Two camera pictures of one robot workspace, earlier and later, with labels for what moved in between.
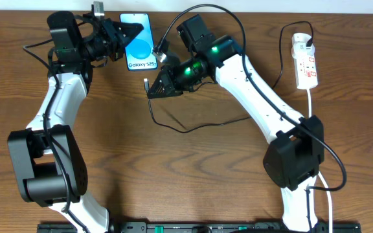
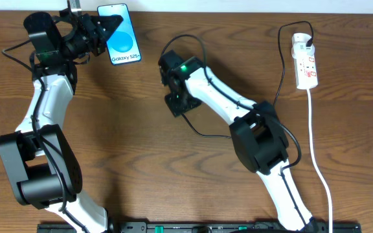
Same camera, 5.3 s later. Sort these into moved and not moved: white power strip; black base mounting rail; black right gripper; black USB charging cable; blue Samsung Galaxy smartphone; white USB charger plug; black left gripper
Moved: blue Samsung Galaxy smartphone; black USB charging cable; black left gripper; black right gripper
Not moved: white power strip; white USB charger plug; black base mounting rail
